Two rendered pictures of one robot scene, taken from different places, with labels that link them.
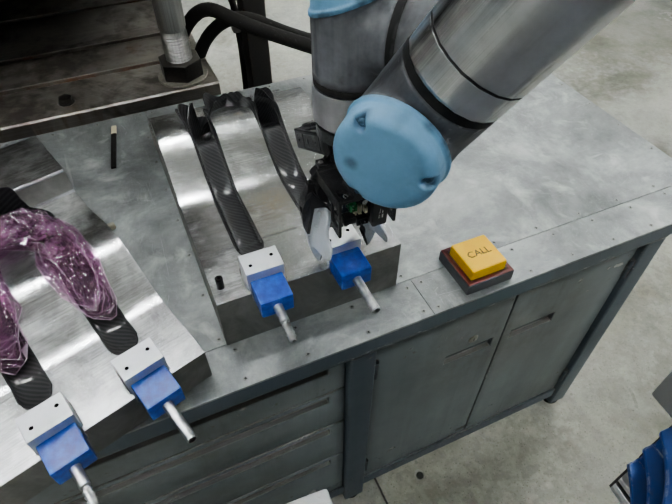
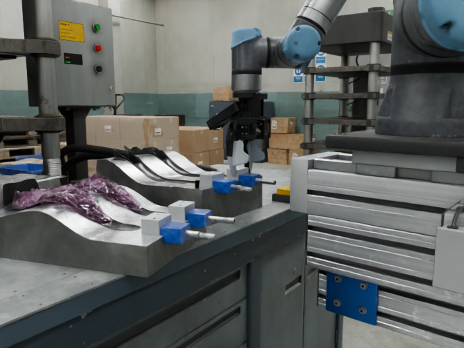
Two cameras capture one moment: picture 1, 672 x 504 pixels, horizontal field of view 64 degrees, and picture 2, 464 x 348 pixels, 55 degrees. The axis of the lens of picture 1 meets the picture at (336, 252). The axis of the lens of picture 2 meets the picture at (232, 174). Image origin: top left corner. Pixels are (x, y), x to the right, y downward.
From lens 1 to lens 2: 0.83 m
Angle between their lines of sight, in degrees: 46
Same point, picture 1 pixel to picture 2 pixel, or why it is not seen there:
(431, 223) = not seen: hidden behind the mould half
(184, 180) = (134, 175)
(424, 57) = (308, 13)
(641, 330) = (354, 324)
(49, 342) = (118, 216)
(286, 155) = (177, 168)
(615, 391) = not seen: outside the picture
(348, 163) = (295, 43)
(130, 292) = (143, 203)
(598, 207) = not seen: hidden behind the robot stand
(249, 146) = (158, 164)
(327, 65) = (245, 61)
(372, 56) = (263, 53)
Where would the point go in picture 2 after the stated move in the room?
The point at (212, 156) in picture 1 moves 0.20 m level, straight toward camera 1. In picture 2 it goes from (141, 168) to (190, 176)
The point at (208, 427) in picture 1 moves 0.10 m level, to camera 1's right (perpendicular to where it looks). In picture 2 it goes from (188, 314) to (227, 304)
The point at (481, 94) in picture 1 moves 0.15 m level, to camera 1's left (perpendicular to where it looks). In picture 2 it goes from (325, 18) to (267, 10)
